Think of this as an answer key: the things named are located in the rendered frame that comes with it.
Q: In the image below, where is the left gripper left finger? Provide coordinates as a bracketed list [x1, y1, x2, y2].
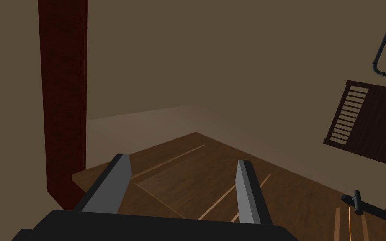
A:
[72, 153, 133, 215]

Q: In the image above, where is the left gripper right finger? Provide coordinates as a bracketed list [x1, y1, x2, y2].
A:
[235, 159, 273, 225]

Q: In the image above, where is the dark wooden bed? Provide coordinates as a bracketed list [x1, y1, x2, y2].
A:
[323, 80, 386, 220]

